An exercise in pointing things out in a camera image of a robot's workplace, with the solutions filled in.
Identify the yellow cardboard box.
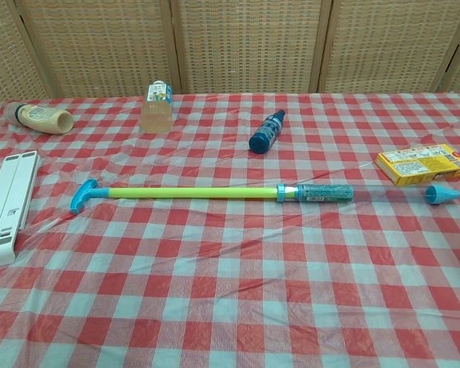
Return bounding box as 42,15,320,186
375,143,460,187

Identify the woven rattan folding screen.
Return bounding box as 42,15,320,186
0,0,460,112

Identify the clear tube with blue nozzle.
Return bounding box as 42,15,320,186
276,182,460,207

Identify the clear drink bottle white cap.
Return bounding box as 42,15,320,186
140,80,175,134

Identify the white folding stand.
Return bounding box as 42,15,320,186
0,151,40,269

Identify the dark blue small bottle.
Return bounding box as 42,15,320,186
248,109,286,154

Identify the red white checkered tablecloth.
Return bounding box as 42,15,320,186
0,90,460,368

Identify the beige plastic bottle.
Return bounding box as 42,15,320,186
4,102,75,136

